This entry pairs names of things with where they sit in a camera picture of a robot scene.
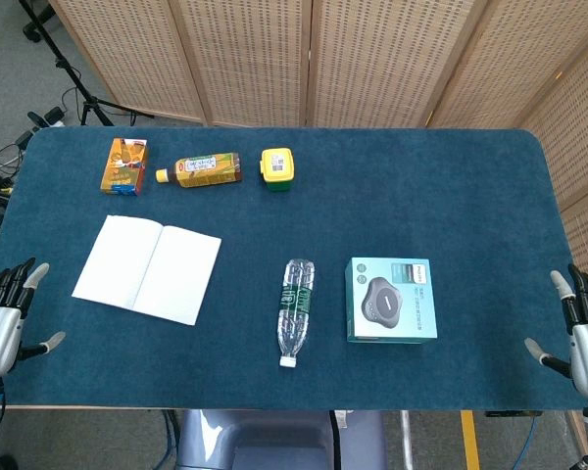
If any notebook with yellow cover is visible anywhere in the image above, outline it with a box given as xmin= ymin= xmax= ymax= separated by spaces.
xmin=72 ymin=214 xmax=222 ymax=327

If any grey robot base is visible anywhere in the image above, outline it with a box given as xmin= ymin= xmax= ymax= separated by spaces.
xmin=175 ymin=408 xmax=388 ymax=470

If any black device under table edge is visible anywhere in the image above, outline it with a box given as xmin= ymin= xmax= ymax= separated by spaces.
xmin=484 ymin=409 xmax=543 ymax=419

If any white table leg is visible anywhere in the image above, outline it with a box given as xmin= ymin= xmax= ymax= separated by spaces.
xmin=400 ymin=410 xmax=415 ymax=470

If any teal Philips speaker box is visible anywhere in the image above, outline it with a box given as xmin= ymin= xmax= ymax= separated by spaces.
xmin=344 ymin=257 xmax=439 ymax=345

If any orange snack box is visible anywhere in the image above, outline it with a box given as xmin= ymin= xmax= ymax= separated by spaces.
xmin=99 ymin=137 xmax=150 ymax=198

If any dark blue table mat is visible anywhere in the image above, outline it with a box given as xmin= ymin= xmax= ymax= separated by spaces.
xmin=0 ymin=125 xmax=585 ymax=411

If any yellow label tea bottle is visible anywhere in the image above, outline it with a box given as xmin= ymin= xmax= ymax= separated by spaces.
xmin=155 ymin=152 xmax=244 ymax=190

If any black tripod stand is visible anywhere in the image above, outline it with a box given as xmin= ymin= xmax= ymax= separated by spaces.
xmin=17 ymin=0 xmax=143 ymax=127

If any clear water bottle green label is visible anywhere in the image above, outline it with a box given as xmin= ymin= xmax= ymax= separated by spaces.
xmin=275 ymin=258 xmax=317 ymax=368

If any green container with yellow lid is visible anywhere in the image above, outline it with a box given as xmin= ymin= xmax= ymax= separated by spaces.
xmin=260 ymin=147 xmax=296 ymax=194

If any wooden woven folding screen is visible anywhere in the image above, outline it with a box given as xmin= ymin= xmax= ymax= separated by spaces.
xmin=48 ymin=0 xmax=588 ymax=275

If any blue cable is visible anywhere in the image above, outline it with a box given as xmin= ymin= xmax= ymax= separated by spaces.
xmin=160 ymin=409 xmax=180 ymax=470
xmin=509 ymin=414 xmax=543 ymax=470

